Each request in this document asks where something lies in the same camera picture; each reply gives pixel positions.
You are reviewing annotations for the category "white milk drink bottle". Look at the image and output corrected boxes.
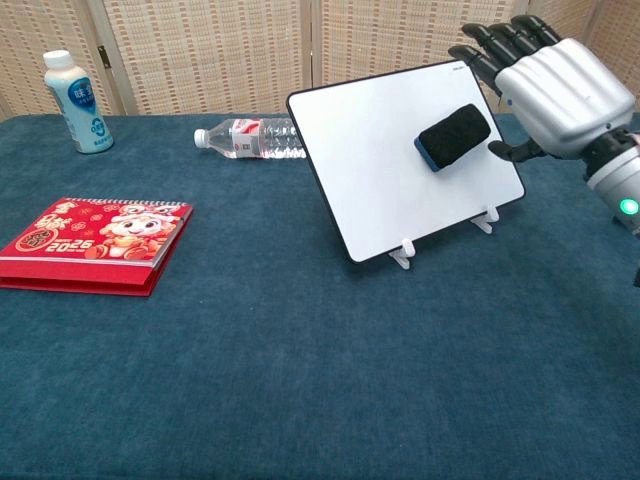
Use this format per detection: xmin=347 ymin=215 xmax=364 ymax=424
xmin=42 ymin=49 xmax=115 ymax=155

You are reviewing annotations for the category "dark blue table mat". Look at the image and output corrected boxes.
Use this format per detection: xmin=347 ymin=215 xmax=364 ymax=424
xmin=0 ymin=112 xmax=640 ymax=480

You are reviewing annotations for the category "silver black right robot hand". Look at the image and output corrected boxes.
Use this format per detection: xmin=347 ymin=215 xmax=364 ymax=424
xmin=448 ymin=14 xmax=637 ymax=162

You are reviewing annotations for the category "blue whiteboard eraser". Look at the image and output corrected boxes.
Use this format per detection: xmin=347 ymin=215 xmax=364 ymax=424
xmin=413 ymin=103 xmax=493 ymax=174

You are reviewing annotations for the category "white board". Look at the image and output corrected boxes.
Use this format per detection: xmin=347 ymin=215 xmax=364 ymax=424
xmin=285 ymin=59 xmax=527 ymax=265

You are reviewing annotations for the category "clear plastic water bottle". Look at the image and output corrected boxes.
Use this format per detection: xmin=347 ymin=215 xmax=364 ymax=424
xmin=193 ymin=117 xmax=307 ymax=161

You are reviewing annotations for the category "red 2026 desk calendar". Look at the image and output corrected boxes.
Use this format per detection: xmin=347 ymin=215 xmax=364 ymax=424
xmin=0 ymin=196 xmax=195 ymax=298

